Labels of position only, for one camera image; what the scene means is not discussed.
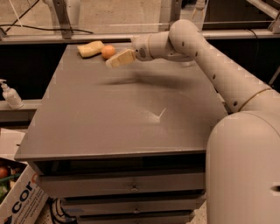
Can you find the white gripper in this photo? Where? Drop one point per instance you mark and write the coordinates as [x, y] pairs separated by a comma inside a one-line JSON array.
[[140, 49]]

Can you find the orange fruit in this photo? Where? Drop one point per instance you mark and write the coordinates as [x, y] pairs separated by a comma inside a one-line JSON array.
[[108, 51]]

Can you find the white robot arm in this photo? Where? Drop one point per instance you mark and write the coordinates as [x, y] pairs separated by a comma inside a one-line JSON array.
[[243, 150]]

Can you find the yellow sponge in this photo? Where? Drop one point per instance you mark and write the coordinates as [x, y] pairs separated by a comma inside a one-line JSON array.
[[90, 49]]

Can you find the clear plastic water bottle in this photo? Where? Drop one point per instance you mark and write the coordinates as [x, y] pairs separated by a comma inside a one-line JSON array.
[[187, 63]]

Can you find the grey drawer cabinet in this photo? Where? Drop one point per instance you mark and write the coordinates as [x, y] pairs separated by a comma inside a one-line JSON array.
[[123, 145]]

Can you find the white pump dispenser bottle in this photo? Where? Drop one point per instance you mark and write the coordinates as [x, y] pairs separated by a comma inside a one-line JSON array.
[[11, 96]]

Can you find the red tomato in box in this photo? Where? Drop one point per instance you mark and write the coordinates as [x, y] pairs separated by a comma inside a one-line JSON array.
[[4, 172]]

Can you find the white cardboard box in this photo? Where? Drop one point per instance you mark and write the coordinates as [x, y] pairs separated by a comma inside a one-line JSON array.
[[21, 198]]

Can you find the grey metal railing frame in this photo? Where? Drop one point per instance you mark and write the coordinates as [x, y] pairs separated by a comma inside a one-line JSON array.
[[36, 20]]

